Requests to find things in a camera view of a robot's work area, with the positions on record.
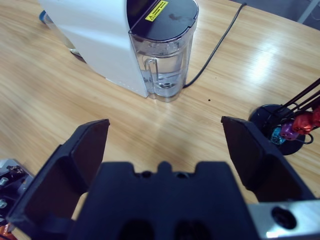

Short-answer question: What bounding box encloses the yellow warning sticker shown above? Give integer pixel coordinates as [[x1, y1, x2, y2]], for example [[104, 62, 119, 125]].
[[144, 0, 169, 23]]

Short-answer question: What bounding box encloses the black power cable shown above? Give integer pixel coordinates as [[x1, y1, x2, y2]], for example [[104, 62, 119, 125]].
[[183, 2, 247, 88]]

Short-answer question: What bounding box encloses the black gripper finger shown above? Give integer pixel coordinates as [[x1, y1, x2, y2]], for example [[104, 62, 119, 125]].
[[221, 116, 317, 204], [6, 118, 111, 240]]

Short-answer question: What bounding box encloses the white capsule coffee machine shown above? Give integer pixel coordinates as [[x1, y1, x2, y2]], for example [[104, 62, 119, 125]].
[[37, 0, 151, 99]]

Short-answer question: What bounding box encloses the red coffee capsule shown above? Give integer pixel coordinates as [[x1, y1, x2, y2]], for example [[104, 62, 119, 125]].
[[309, 106, 320, 126], [292, 113, 313, 136]]

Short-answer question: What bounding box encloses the clear water tank dark lid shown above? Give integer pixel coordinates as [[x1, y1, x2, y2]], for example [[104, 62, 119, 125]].
[[128, 0, 200, 103]]

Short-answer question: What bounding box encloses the teal coffee capsule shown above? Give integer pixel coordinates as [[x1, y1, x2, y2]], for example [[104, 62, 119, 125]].
[[271, 127, 287, 145]]

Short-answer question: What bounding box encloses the purple coffee capsule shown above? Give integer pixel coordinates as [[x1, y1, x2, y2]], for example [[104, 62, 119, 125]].
[[279, 122, 300, 141]]

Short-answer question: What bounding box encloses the black capsule stand with rods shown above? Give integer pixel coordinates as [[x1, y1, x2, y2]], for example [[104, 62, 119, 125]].
[[249, 77, 320, 156]]

